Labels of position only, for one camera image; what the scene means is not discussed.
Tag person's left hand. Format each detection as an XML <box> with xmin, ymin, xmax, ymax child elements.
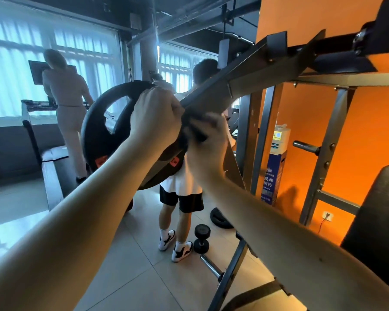
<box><xmin>128</xmin><ymin>86</ymin><xmax>185</xmax><ymax>156</ymax></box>

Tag person's right hand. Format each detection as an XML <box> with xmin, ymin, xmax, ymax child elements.
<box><xmin>182</xmin><ymin>112</ymin><xmax>229</xmax><ymax>185</ymax></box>

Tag green cleaning cloth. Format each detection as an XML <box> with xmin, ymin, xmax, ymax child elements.
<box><xmin>180</xmin><ymin>113</ymin><xmax>211</xmax><ymax>145</ymax></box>

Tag grey steel gym machine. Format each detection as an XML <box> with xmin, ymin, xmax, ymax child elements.
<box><xmin>136</xmin><ymin>0</ymin><xmax>389</xmax><ymax>311</ymax></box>

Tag person's left forearm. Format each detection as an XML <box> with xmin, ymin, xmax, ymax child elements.
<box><xmin>0</xmin><ymin>142</ymin><xmax>156</xmax><ymax>311</ymax></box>

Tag person's right forearm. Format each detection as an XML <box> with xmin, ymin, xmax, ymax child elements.
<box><xmin>198</xmin><ymin>171</ymin><xmax>389</xmax><ymax>311</ymax></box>

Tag large bright window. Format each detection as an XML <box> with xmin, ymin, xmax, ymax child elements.
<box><xmin>159</xmin><ymin>45</ymin><xmax>215</xmax><ymax>95</ymax></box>
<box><xmin>0</xmin><ymin>16</ymin><xmax>121</xmax><ymax>121</ymax></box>

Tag black rubber weight plate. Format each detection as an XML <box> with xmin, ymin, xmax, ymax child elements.
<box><xmin>80</xmin><ymin>79</ymin><xmax>189</xmax><ymax>192</ymax></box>

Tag large black weight plate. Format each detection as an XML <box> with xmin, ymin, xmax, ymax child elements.
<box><xmin>209</xmin><ymin>207</ymin><xmax>236</xmax><ymax>229</ymax></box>

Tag dark blue stand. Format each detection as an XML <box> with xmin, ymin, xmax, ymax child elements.
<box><xmin>261</xmin><ymin>152</ymin><xmax>286</xmax><ymax>206</ymax></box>

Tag large black dumbbell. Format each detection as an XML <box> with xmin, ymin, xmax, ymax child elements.
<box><xmin>192</xmin><ymin>223</ymin><xmax>212</xmax><ymax>255</ymax></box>

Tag black treadmill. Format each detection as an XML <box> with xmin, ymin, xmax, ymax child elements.
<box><xmin>21</xmin><ymin>60</ymin><xmax>95</xmax><ymax>211</ymax></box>

